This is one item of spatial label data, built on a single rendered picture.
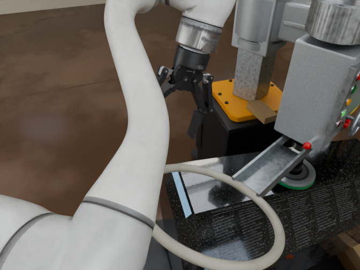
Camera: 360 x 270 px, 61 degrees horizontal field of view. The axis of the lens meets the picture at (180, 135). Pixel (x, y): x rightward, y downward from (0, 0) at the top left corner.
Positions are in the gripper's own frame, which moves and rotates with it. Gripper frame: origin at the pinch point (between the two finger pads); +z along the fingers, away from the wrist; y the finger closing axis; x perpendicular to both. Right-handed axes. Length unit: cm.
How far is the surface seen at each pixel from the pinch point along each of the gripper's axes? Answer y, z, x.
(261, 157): 58, 18, 15
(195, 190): 51, 50, 36
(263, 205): 44, 26, -4
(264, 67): 118, -7, 83
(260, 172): 56, 23, 11
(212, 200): 55, 49, 27
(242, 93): 119, 16, 94
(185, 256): 4.0, 26.0, -15.5
